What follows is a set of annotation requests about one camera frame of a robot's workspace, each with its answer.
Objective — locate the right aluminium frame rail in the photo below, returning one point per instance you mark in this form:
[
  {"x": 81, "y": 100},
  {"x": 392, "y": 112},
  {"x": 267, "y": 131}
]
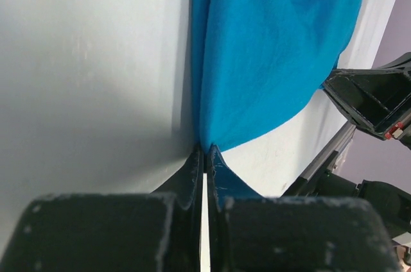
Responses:
[{"x": 339, "y": 143}]

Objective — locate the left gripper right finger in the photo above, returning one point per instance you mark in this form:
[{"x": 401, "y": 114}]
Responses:
[{"x": 248, "y": 232}]

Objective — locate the blue t shirt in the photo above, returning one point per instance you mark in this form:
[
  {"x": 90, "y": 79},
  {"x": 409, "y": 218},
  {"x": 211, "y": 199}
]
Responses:
[{"x": 255, "y": 64}]

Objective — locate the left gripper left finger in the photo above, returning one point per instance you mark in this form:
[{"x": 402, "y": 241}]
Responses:
[{"x": 159, "y": 231}]

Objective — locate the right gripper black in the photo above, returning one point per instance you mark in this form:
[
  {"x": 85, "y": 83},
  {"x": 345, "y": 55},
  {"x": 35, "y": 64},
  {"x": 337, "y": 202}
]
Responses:
[{"x": 376, "y": 101}]

